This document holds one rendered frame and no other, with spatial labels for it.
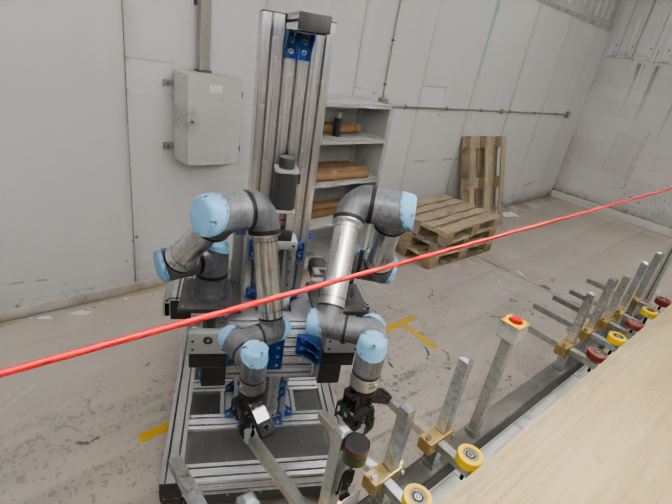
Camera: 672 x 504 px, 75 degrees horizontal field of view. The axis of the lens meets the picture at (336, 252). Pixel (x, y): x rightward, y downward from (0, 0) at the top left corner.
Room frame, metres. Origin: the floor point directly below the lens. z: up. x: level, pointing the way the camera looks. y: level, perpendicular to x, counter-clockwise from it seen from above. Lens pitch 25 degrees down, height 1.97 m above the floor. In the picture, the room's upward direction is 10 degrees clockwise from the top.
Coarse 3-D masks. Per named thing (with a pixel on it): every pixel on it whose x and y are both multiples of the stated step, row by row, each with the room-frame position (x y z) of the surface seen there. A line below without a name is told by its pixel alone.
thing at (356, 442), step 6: (348, 438) 0.74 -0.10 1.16; (354, 438) 0.74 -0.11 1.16; (360, 438) 0.75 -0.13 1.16; (366, 438) 0.75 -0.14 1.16; (348, 444) 0.72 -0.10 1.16; (354, 444) 0.73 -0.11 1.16; (360, 444) 0.73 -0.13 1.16; (366, 444) 0.73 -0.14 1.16; (354, 450) 0.71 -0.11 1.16; (360, 450) 0.71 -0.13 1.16; (342, 474) 0.75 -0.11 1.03; (336, 492) 0.76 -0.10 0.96
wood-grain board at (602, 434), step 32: (640, 352) 1.75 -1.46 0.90; (576, 384) 1.43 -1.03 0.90; (608, 384) 1.47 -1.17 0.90; (640, 384) 1.51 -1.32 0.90; (544, 416) 1.22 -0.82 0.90; (576, 416) 1.25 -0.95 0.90; (608, 416) 1.28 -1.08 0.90; (640, 416) 1.31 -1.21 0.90; (512, 448) 1.05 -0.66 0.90; (544, 448) 1.07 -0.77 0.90; (576, 448) 1.10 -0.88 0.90; (608, 448) 1.12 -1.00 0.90; (640, 448) 1.14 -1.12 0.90; (480, 480) 0.91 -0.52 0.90; (512, 480) 0.93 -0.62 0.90; (544, 480) 0.95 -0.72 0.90; (576, 480) 0.97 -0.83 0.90; (608, 480) 0.99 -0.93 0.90; (640, 480) 1.01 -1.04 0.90
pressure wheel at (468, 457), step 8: (464, 448) 1.01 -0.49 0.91; (472, 448) 1.02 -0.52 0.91; (456, 456) 0.99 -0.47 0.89; (464, 456) 0.98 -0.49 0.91; (472, 456) 0.99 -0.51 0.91; (480, 456) 0.99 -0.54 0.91; (464, 464) 0.96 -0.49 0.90; (472, 464) 0.96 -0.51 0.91; (480, 464) 0.96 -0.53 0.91; (472, 472) 0.95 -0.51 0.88
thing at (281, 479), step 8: (256, 440) 0.95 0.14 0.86; (256, 448) 0.92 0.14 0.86; (264, 448) 0.93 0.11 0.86; (256, 456) 0.92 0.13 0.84; (264, 456) 0.90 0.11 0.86; (272, 456) 0.91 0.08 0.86; (264, 464) 0.89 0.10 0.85; (272, 464) 0.88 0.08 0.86; (272, 472) 0.86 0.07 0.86; (280, 472) 0.86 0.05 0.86; (280, 480) 0.83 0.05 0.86; (288, 480) 0.84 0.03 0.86; (280, 488) 0.83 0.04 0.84; (288, 488) 0.81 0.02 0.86; (296, 488) 0.82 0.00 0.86; (288, 496) 0.80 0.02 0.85; (296, 496) 0.80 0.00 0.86
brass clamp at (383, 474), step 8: (400, 464) 0.95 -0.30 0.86; (368, 472) 0.90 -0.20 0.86; (376, 472) 0.91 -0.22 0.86; (384, 472) 0.91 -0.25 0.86; (392, 472) 0.92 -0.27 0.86; (400, 472) 0.94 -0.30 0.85; (368, 480) 0.88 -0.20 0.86; (376, 480) 0.88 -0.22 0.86; (384, 480) 0.89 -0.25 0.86; (368, 488) 0.88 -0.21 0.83; (376, 488) 0.87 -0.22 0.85
